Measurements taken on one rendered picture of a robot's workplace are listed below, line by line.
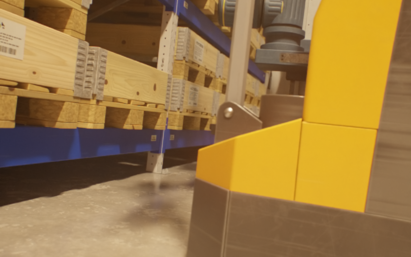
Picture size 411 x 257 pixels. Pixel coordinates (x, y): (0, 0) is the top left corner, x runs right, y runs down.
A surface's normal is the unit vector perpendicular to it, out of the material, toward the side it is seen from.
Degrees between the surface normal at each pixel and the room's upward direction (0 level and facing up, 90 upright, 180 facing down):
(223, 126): 90
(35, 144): 90
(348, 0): 90
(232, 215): 90
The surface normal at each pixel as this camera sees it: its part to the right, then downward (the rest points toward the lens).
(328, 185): -0.27, -0.04
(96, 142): 0.96, 0.10
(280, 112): -0.56, -0.07
